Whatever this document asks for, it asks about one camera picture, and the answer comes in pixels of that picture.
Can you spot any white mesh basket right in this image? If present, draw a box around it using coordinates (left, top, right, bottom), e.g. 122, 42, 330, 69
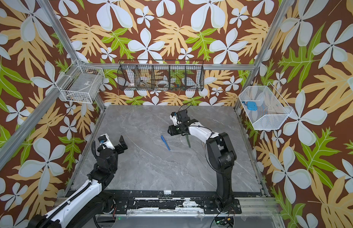
239, 85, 293, 131

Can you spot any black wire basket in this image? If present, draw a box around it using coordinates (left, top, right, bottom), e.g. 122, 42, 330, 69
116, 59, 205, 91

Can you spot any blue pen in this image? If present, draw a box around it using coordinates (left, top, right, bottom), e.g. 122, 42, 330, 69
160, 135, 171, 151

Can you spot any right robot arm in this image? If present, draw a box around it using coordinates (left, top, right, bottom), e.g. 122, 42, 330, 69
168, 109, 237, 211

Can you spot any blue object in basket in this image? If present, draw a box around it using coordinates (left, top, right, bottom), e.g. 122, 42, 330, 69
246, 101, 258, 111

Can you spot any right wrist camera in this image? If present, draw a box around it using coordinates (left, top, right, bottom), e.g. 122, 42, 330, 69
170, 112, 178, 125

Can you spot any dark green pen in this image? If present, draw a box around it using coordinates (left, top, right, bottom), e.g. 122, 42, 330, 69
186, 135, 191, 148

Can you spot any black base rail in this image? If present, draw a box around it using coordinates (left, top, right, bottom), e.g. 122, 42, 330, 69
95, 190, 242, 215

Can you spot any white wire basket left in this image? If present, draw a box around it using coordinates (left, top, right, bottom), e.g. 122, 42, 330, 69
57, 61, 105, 104

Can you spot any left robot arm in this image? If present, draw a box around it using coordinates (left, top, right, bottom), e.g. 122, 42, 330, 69
27, 134, 128, 228

